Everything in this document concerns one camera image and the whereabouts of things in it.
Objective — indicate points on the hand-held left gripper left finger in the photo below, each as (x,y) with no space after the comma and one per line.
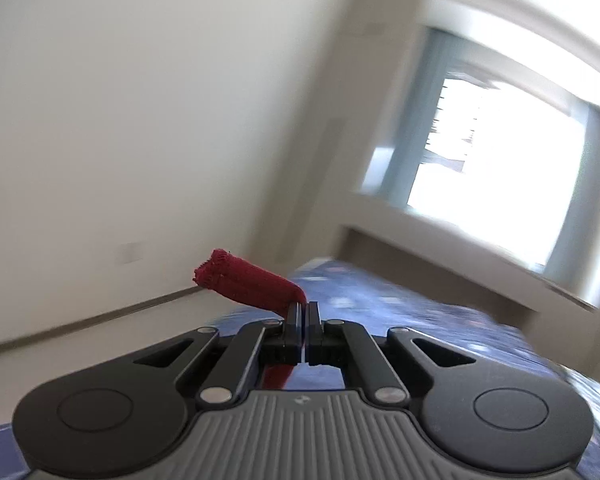
(296,325)

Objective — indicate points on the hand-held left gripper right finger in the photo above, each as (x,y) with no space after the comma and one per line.
(314,325)

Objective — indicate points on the red knit garment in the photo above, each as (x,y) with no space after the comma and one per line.
(250,285)

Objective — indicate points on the blue plaid floral blanket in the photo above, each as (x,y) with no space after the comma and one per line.
(410,310)

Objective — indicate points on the beige window bench cabinet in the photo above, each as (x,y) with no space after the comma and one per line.
(430,245)

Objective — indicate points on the light blue curtain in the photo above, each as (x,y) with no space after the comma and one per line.
(577,210)
(405,125)

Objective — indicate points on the beige tall cabinet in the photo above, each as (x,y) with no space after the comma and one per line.
(365,90)

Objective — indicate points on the window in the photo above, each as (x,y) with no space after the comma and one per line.
(500,170)

